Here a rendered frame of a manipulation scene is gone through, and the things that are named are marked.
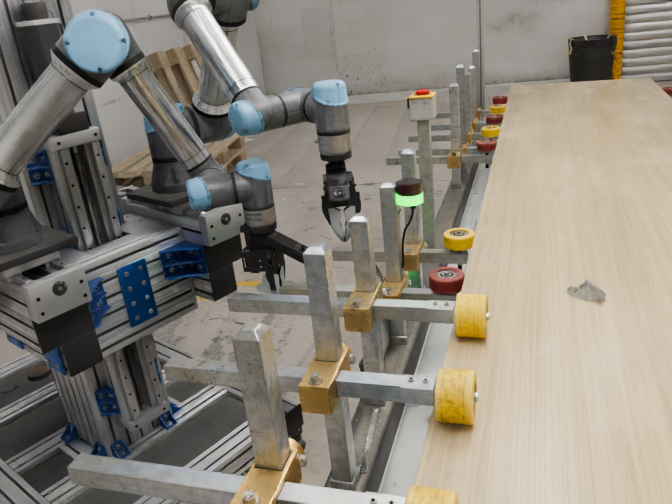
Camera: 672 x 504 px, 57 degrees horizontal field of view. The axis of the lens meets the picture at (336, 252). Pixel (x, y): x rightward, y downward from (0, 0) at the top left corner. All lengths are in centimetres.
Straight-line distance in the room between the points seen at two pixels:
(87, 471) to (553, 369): 74
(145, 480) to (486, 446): 47
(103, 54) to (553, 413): 105
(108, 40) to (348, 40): 799
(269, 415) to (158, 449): 144
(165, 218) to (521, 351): 114
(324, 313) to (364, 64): 836
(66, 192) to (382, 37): 769
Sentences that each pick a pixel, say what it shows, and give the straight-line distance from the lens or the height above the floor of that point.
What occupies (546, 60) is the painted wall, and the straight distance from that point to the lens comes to 925.
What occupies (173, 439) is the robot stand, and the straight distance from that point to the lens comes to 223.
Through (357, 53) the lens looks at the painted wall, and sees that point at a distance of 926.
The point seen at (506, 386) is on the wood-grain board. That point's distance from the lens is 108.
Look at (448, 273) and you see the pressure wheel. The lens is 143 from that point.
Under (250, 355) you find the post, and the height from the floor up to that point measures 114.
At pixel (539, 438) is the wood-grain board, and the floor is 90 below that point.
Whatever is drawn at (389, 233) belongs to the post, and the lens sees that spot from 145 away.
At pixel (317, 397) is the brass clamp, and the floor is 95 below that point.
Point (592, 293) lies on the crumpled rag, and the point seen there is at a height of 91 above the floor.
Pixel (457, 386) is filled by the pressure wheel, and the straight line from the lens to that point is 95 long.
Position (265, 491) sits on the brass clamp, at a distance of 82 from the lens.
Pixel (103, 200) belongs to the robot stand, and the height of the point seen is 105.
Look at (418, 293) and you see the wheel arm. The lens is 146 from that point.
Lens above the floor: 152
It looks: 22 degrees down
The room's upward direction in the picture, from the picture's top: 6 degrees counter-clockwise
